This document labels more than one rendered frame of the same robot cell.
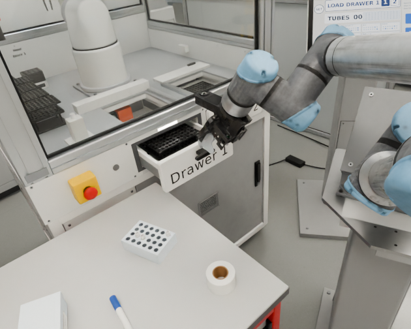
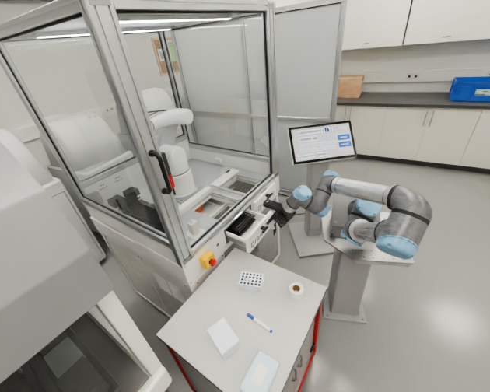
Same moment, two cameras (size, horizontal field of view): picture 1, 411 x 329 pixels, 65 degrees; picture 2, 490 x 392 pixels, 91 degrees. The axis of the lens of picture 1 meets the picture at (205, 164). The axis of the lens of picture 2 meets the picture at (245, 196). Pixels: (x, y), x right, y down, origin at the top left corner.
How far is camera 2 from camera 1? 0.57 m
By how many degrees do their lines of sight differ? 13
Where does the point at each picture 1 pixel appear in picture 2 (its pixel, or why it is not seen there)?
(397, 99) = not seen: hidden behind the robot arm
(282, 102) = (315, 207)
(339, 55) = (338, 187)
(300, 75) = (320, 194)
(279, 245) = (289, 266)
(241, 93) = (295, 204)
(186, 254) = (272, 283)
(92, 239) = (218, 287)
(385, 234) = (358, 253)
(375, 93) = not seen: hidden behind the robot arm
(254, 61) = (302, 192)
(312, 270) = (312, 276)
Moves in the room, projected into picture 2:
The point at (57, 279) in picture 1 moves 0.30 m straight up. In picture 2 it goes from (211, 313) to (198, 272)
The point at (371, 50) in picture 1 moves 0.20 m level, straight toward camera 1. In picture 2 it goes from (353, 189) to (365, 219)
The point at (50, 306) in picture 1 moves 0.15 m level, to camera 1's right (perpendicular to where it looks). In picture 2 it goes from (223, 326) to (255, 313)
